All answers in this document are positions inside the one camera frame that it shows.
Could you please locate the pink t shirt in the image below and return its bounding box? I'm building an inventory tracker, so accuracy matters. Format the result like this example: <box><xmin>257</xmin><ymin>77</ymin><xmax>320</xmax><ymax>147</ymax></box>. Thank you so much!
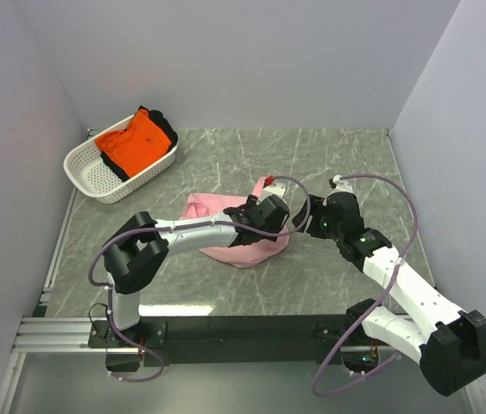
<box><xmin>180</xmin><ymin>193</ymin><xmax>289</xmax><ymax>268</ymax></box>

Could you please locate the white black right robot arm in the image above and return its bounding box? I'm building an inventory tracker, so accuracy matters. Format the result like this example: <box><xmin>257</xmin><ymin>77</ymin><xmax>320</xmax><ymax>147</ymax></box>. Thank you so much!
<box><xmin>293</xmin><ymin>191</ymin><xmax>486</xmax><ymax>396</ymax></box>

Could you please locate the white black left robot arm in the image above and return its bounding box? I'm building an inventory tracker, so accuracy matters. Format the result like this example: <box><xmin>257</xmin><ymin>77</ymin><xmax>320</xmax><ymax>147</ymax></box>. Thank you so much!
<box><xmin>104</xmin><ymin>193</ymin><xmax>289</xmax><ymax>344</ymax></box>

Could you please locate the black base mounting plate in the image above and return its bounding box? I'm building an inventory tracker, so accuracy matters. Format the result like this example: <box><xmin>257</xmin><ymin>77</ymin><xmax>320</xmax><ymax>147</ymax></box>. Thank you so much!
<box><xmin>86</xmin><ymin>314</ymin><xmax>382</xmax><ymax>373</ymax></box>

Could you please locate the orange t shirt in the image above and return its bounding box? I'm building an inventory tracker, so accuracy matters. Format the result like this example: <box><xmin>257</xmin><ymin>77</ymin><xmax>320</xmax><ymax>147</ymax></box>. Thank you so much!
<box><xmin>94</xmin><ymin>109</ymin><xmax>172</xmax><ymax>178</ymax></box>

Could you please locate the black t shirt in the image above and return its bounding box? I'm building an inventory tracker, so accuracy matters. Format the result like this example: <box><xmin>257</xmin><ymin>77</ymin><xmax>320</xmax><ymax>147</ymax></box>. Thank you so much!
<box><xmin>100</xmin><ymin>104</ymin><xmax>179</xmax><ymax>182</ymax></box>

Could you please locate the white perforated plastic basket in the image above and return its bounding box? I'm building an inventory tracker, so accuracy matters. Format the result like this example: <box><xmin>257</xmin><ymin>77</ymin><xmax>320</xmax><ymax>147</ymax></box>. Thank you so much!
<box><xmin>63</xmin><ymin>115</ymin><xmax>178</xmax><ymax>204</ymax></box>

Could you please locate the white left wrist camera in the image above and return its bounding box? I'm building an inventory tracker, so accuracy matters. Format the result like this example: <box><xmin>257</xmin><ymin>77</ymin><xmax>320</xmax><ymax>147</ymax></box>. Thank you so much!
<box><xmin>260</xmin><ymin>176</ymin><xmax>287</xmax><ymax>199</ymax></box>

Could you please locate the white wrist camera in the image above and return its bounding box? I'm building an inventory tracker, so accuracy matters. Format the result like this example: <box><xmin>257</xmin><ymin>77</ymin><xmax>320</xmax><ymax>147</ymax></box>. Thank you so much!
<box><xmin>260</xmin><ymin>176</ymin><xmax>287</xmax><ymax>199</ymax></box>
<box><xmin>329</xmin><ymin>175</ymin><xmax>355</xmax><ymax>196</ymax></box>

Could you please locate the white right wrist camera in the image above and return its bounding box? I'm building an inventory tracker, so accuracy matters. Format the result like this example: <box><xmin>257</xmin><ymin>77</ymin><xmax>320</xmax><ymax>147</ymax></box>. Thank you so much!
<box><xmin>329</xmin><ymin>175</ymin><xmax>355</xmax><ymax>196</ymax></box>

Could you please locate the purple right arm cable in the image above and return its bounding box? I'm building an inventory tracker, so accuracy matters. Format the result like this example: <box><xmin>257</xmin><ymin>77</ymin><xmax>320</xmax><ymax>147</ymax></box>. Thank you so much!
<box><xmin>310</xmin><ymin>173</ymin><xmax>420</xmax><ymax>398</ymax></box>

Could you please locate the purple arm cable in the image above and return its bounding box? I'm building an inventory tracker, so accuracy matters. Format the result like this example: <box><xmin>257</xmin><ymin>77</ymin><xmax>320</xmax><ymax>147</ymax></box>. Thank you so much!
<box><xmin>310</xmin><ymin>173</ymin><xmax>420</xmax><ymax>398</ymax></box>
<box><xmin>88</xmin><ymin>174</ymin><xmax>312</xmax><ymax>385</ymax></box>

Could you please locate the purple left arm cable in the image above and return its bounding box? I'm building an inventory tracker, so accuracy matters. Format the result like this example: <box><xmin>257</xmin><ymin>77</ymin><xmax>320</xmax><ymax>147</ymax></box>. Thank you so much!
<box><xmin>88</xmin><ymin>174</ymin><xmax>312</xmax><ymax>385</ymax></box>

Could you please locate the aluminium extrusion rail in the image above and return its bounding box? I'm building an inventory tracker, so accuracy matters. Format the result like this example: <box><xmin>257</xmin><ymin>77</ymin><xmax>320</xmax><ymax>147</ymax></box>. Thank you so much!
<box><xmin>11</xmin><ymin>317</ymin><xmax>112</xmax><ymax>353</ymax></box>

